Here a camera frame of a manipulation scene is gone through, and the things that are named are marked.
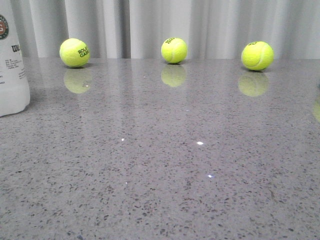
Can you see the white Wilson tennis ball can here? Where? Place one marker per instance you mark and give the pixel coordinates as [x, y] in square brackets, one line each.
[14, 86]

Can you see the yellow tennis ball middle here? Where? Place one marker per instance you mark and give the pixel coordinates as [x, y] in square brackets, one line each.
[174, 50]

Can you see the yellow Roland Garros tennis ball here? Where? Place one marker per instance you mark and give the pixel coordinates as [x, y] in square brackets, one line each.
[74, 53]

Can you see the yellow tennis ball right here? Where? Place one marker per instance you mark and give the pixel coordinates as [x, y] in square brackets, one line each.
[257, 56]

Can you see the white pleated curtain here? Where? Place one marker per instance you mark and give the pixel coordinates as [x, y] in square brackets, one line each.
[212, 29]

